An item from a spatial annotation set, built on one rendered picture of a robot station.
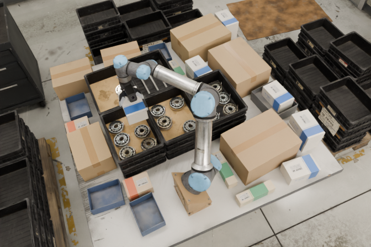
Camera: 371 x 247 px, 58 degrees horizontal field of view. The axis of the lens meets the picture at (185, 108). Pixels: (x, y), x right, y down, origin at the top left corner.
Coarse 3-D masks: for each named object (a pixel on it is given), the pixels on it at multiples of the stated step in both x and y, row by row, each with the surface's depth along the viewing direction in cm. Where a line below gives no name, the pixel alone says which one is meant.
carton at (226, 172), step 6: (216, 156) 216; (222, 156) 216; (222, 162) 213; (222, 168) 211; (228, 168) 211; (222, 174) 209; (228, 174) 208; (228, 180) 206; (234, 180) 206; (228, 186) 206; (234, 186) 209
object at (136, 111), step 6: (126, 96) 201; (138, 96) 200; (126, 102) 198; (132, 102) 198; (138, 102) 198; (126, 108) 195; (132, 108) 195; (138, 108) 195; (144, 108) 195; (126, 114) 193; (132, 114) 193; (138, 114) 195; (144, 114) 197; (132, 120) 197; (138, 120) 199
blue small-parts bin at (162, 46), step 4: (156, 44) 281; (160, 44) 283; (164, 44) 284; (148, 48) 279; (152, 48) 283; (156, 48) 284; (160, 48) 286; (164, 48) 287; (164, 52) 284; (168, 52) 277; (168, 56) 281; (168, 60) 272
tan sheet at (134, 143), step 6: (120, 120) 228; (126, 120) 228; (144, 120) 227; (108, 126) 226; (126, 126) 225; (132, 126) 225; (126, 132) 222; (132, 132) 222; (150, 132) 221; (132, 138) 219; (114, 144) 217; (132, 144) 216; (138, 144) 216; (138, 150) 213
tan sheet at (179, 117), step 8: (176, 96) 238; (160, 104) 235; (168, 104) 235; (184, 104) 234; (168, 112) 230; (176, 112) 230; (184, 112) 230; (176, 120) 226; (184, 120) 226; (176, 128) 222; (168, 136) 219; (176, 136) 218
